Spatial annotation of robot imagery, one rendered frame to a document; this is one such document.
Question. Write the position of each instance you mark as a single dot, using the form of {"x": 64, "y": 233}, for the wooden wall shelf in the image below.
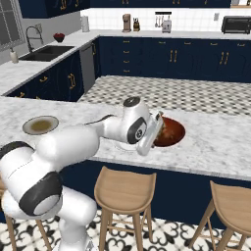
{"x": 241, "y": 4}

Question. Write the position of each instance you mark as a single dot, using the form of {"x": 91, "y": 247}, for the dark blue base cupboards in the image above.
{"x": 196, "y": 60}

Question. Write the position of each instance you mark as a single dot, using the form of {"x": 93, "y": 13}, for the window with grey frame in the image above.
{"x": 8, "y": 23}

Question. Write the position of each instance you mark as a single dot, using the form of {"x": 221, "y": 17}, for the dark blue island base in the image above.
{"x": 183, "y": 196}

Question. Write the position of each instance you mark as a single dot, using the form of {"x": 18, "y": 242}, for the white soap dispenser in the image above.
{"x": 13, "y": 57}

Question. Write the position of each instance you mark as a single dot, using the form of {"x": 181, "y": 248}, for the black toaster oven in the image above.
{"x": 236, "y": 25}

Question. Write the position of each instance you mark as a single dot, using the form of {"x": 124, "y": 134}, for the wooden knife block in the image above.
{"x": 136, "y": 25}

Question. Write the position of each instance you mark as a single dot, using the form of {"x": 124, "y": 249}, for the plain white plate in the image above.
{"x": 125, "y": 147}

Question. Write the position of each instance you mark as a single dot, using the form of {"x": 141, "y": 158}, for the grey wall socket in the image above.
{"x": 38, "y": 27}

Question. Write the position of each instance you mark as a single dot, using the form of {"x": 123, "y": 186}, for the rail with hanging tools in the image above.
{"x": 162, "y": 15}

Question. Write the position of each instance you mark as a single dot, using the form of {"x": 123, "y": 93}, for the grey dishwasher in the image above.
{"x": 87, "y": 65}

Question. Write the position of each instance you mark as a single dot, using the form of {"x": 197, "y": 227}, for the wooden bar stool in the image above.
{"x": 125, "y": 191}
{"x": 233, "y": 209}
{"x": 10, "y": 228}

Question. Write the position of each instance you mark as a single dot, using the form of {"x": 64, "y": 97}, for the dark blue sink cupboards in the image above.
{"x": 55, "y": 81}

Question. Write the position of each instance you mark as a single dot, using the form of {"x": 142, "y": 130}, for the red-brown bowl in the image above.
{"x": 171, "y": 132}

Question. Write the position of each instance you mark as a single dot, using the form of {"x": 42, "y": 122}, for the white paper towel roll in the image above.
{"x": 85, "y": 24}

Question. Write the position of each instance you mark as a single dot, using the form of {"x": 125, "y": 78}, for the white wall socket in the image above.
{"x": 216, "y": 16}

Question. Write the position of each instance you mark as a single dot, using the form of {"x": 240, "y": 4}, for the white plate with gold rim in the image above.
{"x": 29, "y": 129}

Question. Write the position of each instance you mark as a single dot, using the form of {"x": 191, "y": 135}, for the brown coffee machine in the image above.
{"x": 126, "y": 23}

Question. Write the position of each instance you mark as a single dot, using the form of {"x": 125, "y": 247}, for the dark blue wall cupboards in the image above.
{"x": 98, "y": 5}

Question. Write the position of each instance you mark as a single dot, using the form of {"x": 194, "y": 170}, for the small red bowl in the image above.
{"x": 59, "y": 37}

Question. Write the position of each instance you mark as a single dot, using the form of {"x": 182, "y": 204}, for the dark metal tap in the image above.
{"x": 30, "y": 37}

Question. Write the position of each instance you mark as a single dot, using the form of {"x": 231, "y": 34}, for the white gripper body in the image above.
{"x": 148, "y": 139}

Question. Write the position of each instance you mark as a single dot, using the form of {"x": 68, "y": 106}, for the black sink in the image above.
{"x": 49, "y": 53}

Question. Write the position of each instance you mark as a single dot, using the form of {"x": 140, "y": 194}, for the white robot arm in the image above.
{"x": 68, "y": 143}

